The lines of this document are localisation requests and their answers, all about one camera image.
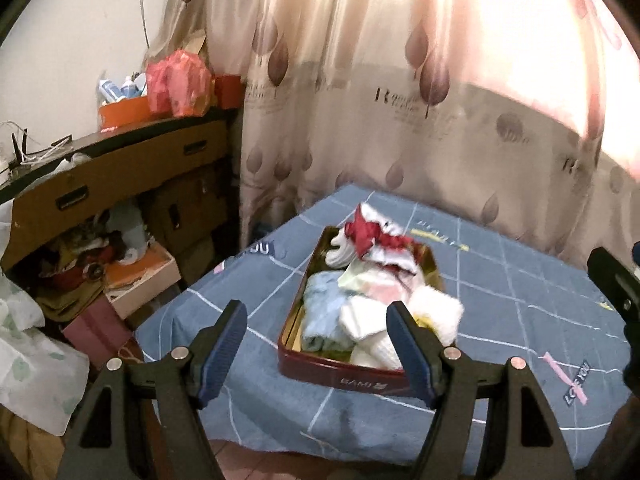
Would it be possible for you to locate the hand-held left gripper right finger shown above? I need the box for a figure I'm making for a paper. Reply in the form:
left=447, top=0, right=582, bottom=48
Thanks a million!
left=386, top=300, right=571, bottom=480

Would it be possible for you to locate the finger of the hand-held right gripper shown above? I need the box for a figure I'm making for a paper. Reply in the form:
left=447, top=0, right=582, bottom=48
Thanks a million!
left=587, top=246, right=640, bottom=322

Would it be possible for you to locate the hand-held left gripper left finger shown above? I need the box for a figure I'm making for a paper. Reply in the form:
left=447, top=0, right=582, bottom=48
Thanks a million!
left=57, top=299, right=249, bottom=480

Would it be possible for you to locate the white fluffy towel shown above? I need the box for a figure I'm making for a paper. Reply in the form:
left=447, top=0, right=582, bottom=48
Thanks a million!
left=407, top=285, right=463, bottom=346

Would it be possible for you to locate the red tin box gold interior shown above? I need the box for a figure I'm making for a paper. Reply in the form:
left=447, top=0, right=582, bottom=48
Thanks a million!
left=277, top=226, right=457, bottom=397

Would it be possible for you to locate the light blue towel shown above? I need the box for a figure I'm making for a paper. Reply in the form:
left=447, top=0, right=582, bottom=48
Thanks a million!
left=301, top=271, right=358, bottom=353

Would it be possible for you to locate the red and white sock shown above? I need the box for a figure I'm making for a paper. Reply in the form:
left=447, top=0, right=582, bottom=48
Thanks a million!
left=345, top=203, right=418, bottom=276

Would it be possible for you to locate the orange white shoebox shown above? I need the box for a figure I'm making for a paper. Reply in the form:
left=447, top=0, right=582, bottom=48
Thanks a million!
left=102, top=242, right=182, bottom=320

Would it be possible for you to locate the blue checked bedsheet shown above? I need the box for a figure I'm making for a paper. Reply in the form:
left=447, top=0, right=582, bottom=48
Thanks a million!
left=135, top=182, right=633, bottom=461

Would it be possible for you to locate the pink box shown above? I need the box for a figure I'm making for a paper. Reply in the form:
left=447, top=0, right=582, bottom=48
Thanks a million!
left=62, top=295, right=133, bottom=368

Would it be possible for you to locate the brown cardboard box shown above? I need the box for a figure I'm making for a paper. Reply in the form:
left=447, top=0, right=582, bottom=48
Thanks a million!
left=145, top=165, right=231, bottom=261

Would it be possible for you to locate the light blue cloth bundle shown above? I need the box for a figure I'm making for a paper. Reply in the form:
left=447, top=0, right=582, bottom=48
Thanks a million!
left=107, top=200, right=151, bottom=261

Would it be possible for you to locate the white green-print plastic bag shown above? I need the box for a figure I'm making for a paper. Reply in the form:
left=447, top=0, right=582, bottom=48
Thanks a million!
left=0, top=270, right=91, bottom=436

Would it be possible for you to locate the brown wooden desk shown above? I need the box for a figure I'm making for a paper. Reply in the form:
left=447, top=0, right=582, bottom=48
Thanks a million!
left=0, top=110, right=241, bottom=271

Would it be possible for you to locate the leaf print curtain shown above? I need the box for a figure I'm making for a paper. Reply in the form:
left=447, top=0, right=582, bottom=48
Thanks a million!
left=160, top=0, right=640, bottom=271

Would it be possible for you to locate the orange box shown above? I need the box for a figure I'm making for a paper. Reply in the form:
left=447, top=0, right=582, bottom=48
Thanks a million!
left=97, top=95, right=153, bottom=131

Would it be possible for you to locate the red plastic bag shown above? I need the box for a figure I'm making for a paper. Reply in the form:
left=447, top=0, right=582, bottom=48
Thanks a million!
left=145, top=49, right=213, bottom=118

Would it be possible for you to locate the blue white bottle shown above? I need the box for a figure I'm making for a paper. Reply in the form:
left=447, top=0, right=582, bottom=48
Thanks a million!
left=97, top=79, right=121, bottom=106

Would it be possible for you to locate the black router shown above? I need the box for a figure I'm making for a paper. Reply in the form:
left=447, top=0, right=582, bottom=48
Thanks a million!
left=0, top=130, right=31, bottom=181

